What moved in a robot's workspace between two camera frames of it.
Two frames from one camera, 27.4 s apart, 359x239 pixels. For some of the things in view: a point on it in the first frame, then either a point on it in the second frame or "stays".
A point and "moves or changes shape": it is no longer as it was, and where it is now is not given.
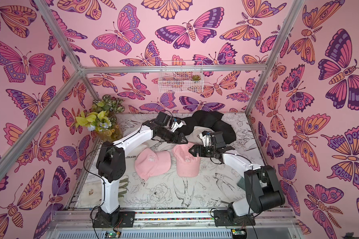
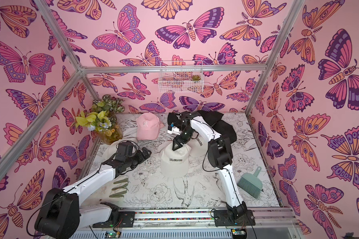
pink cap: (188, 165) moves or changes shape
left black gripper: (179, 139) → (141, 158)
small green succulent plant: (196, 77) stays
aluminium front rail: (70, 219) stays
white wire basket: (181, 76) stays
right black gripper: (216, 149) → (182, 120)
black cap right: (228, 133) stays
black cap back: (205, 118) stays
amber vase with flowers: (101, 118) stays
